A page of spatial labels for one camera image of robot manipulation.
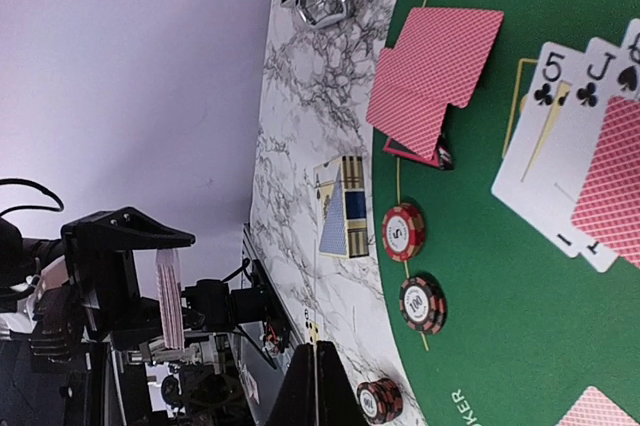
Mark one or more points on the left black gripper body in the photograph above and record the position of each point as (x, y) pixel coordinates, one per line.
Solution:
(102, 267)

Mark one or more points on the red playing card deck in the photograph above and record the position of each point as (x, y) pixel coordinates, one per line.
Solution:
(169, 289)

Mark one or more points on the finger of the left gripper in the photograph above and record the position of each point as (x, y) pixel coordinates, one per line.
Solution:
(207, 310)
(123, 229)

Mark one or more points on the aluminium front rail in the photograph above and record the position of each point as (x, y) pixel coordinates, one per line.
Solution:
(262, 374)

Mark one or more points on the face-up five of clubs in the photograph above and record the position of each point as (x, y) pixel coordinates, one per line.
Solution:
(513, 185)

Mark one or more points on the round green poker mat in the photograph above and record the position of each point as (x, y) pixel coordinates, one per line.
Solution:
(509, 313)

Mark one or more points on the face-up six of spades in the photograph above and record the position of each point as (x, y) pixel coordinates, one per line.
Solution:
(313, 325)

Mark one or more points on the dealt card bottom seat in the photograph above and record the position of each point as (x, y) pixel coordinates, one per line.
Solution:
(594, 408)

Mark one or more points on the face-up six community card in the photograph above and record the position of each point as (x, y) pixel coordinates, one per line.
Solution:
(627, 75)

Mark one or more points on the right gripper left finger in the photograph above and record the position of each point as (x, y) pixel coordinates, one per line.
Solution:
(295, 403)

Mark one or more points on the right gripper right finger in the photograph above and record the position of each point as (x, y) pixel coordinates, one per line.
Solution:
(336, 403)

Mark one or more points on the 5 chip stack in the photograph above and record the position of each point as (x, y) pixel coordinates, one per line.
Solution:
(403, 231)

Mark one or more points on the black red 100 chip stack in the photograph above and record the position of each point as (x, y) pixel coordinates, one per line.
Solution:
(380, 401)

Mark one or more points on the face-down card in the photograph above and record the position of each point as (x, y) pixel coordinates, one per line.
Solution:
(608, 204)

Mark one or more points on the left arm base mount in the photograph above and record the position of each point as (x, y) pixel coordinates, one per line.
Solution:
(256, 301)

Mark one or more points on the playing card box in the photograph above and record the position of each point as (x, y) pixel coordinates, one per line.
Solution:
(339, 186)

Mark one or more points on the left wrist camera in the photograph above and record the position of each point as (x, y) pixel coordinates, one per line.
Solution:
(45, 313)

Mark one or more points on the dealt card seat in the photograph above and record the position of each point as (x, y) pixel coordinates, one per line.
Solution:
(594, 408)
(408, 117)

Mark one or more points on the face-up jack of clubs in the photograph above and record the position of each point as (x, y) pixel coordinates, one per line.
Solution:
(573, 144)

